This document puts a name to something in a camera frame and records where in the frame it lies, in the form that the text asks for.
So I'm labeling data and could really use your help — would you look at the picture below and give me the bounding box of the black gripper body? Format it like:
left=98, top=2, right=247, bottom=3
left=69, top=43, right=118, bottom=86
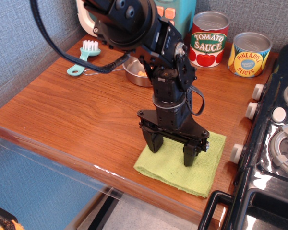
left=137, top=90, right=210, bottom=151

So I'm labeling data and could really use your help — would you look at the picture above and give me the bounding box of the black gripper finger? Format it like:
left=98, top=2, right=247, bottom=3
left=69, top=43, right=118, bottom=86
left=183, top=143, right=201, bottom=167
left=142, top=126, right=164, bottom=153

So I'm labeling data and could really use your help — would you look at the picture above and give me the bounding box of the green towel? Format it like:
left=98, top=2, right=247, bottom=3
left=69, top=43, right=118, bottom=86
left=134, top=132, right=227, bottom=198

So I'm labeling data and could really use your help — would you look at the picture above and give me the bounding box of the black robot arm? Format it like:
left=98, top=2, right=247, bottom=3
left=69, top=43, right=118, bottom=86
left=84, top=0, right=209, bottom=167

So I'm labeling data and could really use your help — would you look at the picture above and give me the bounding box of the white stove knob front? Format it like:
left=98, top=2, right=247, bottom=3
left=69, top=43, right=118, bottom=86
left=230, top=144, right=244, bottom=164

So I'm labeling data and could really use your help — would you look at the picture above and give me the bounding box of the white stove knob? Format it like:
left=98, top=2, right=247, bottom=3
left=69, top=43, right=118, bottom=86
left=252, top=84, right=264, bottom=101
left=230, top=144, right=244, bottom=164
left=245, top=102, right=258, bottom=120

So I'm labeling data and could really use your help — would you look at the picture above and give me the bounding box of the orange toy croissant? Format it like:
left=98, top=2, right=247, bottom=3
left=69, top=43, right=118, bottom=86
left=137, top=71, right=147, bottom=77

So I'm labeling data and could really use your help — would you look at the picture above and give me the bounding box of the small steel pan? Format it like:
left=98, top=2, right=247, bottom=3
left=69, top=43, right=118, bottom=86
left=112, top=57, right=152, bottom=87

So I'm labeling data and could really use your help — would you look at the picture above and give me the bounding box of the white stove knob middle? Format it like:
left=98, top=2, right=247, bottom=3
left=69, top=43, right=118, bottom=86
left=245, top=102, right=258, bottom=120

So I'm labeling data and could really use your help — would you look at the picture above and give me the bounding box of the black toy stove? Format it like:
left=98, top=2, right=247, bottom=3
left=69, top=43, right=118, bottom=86
left=199, top=44, right=288, bottom=230

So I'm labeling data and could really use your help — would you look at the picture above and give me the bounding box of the white stove knob rear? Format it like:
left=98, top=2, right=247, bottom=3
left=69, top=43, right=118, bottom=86
left=252, top=84, right=264, bottom=101

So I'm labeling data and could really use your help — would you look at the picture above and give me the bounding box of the tomato sauce can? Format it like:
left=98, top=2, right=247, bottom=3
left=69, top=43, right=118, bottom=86
left=189, top=11, right=229, bottom=68

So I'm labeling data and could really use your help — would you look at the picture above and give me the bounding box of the pineapple slices can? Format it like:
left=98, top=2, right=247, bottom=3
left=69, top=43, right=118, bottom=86
left=228, top=32, right=272, bottom=78

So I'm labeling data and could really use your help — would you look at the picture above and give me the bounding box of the teal toy microwave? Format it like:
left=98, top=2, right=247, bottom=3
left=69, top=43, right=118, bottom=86
left=76, top=0, right=197, bottom=37

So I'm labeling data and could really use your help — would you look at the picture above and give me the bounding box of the teal dish brush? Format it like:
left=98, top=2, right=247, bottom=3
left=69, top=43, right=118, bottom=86
left=67, top=40, right=101, bottom=76

